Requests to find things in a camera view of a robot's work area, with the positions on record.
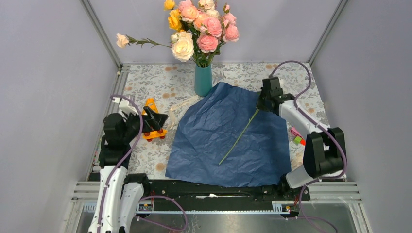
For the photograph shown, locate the peach pink flower stem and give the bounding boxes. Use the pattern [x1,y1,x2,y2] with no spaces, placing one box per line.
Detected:
[178,5,209,33]

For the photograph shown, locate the large pink rose stem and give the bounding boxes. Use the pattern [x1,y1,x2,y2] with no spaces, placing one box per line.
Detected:
[196,17,222,67]

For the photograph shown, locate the colourful stacked toy bricks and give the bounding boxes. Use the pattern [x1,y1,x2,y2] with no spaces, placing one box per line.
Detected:
[290,127,306,146]

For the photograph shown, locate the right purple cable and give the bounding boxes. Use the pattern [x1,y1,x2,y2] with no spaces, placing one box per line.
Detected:
[269,60,348,233]

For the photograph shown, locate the pink flowers bunch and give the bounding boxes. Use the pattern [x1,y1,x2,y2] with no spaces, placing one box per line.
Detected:
[219,101,259,165]

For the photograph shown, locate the cream rosebud flower stem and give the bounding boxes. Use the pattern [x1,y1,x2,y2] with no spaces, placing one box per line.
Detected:
[116,33,172,48]

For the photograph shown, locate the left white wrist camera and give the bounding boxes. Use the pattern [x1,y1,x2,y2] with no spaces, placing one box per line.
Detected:
[110,94,138,117]

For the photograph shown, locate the purple cable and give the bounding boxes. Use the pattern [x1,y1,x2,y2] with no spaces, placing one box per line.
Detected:
[269,60,348,233]
[96,94,189,233]

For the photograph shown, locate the floral patterned table mat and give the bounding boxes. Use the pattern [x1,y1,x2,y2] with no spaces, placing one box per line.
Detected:
[117,63,329,179]

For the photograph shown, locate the pink rose flower stem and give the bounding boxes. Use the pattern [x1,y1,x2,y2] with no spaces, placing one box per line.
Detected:
[222,13,240,42]

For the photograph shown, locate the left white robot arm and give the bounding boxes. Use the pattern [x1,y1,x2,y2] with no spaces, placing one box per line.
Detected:
[87,106,168,233]

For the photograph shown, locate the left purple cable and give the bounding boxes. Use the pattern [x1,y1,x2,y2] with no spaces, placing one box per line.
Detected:
[96,94,189,233]

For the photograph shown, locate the blue wrapping paper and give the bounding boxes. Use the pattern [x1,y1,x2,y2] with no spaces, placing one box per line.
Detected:
[165,82,292,187]

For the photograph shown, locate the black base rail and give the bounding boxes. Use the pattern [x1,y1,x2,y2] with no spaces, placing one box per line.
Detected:
[124,174,310,213]

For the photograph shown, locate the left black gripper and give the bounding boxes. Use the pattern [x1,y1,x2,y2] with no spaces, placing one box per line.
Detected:
[122,105,168,143]

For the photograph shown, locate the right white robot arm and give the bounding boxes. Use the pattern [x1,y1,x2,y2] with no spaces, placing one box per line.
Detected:
[257,77,347,200]

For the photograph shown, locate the flower bouquet in vase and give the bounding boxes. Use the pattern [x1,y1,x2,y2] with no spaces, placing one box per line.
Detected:
[164,0,240,68]

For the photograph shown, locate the yellow red toy block car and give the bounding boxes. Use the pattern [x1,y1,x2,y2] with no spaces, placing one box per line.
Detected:
[142,98,169,142]

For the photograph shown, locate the teal ceramic vase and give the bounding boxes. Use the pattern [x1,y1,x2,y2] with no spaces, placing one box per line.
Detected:
[194,65,212,97]

